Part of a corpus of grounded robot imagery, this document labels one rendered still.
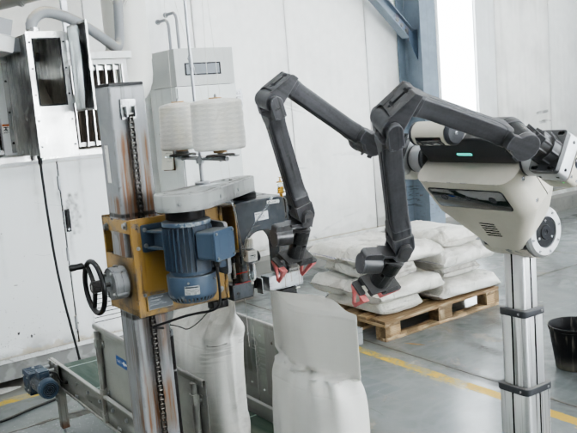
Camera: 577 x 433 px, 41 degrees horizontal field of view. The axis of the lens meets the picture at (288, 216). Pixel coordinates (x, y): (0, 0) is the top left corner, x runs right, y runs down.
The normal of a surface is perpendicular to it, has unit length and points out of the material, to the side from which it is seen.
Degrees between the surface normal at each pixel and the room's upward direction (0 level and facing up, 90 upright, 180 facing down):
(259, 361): 90
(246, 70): 90
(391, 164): 118
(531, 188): 90
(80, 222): 90
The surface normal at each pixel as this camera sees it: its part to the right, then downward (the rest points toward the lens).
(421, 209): -0.82, 0.15
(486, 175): -0.59, -0.66
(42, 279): 0.57, 0.07
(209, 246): -0.51, 0.16
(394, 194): 0.24, 0.58
